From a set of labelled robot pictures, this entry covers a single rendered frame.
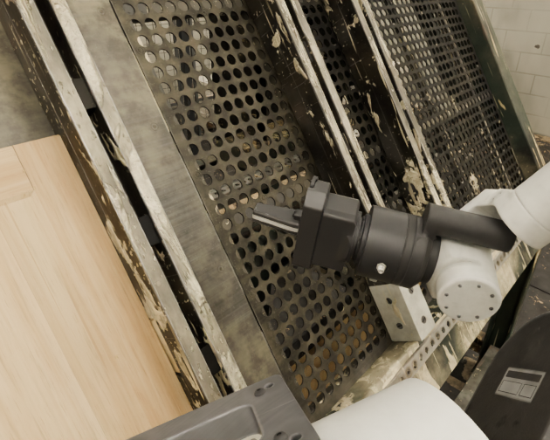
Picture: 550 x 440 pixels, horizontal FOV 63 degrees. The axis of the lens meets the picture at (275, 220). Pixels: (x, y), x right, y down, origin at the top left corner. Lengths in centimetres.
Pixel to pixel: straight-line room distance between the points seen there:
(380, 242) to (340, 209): 6
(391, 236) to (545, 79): 506
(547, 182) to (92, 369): 54
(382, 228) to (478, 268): 11
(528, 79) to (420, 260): 511
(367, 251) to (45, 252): 38
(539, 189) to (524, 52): 509
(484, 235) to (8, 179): 54
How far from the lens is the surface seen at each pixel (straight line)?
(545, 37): 551
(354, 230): 52
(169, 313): 58
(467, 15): 172
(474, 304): 53
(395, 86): 107
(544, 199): 51
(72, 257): 60
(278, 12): 88
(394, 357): 92
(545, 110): 556
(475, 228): 53
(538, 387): 29
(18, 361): 58
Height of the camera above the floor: 154
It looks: 29 degrees down
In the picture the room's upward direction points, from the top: straight up
